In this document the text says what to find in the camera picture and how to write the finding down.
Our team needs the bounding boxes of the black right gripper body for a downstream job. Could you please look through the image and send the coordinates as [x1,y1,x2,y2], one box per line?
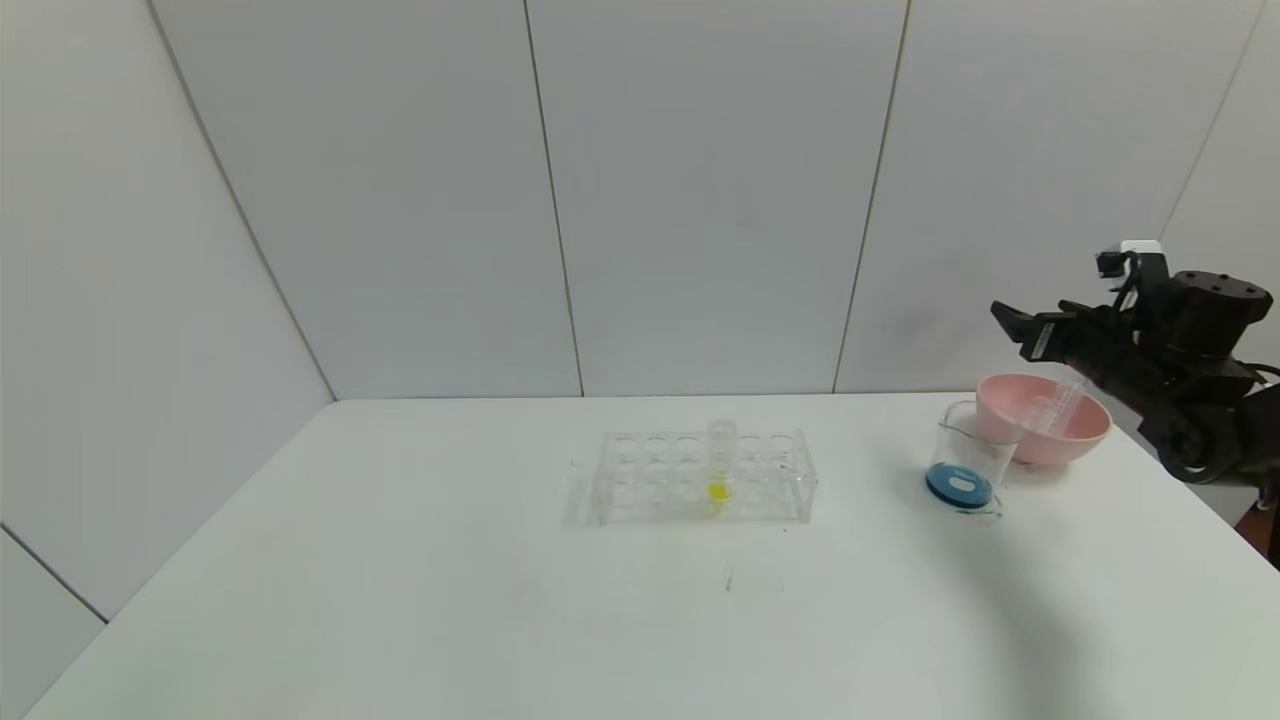
[1019,304,1142,388]

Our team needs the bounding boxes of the blue pigment test tube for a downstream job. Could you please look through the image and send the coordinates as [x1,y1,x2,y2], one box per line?
[1043,376,1092,426]

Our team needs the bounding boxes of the yellow pigment test tube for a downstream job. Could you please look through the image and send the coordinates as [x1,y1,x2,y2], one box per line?
[707,420,738,505]

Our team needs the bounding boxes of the clear acrylic test tube rack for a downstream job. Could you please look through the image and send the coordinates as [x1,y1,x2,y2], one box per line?
[590,430,818,527]

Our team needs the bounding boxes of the pink plastic bowl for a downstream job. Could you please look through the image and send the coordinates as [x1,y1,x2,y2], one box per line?
[975,374,1112,468]

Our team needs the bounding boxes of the clear glass beaker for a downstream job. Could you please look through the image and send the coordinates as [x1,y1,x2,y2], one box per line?
[925,401,1022,519]

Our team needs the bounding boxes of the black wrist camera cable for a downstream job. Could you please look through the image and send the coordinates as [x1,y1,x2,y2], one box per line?
[1108,255,1143,313]

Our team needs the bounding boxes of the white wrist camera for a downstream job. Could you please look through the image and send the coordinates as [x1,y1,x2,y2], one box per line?
[1097,240,1167,299]

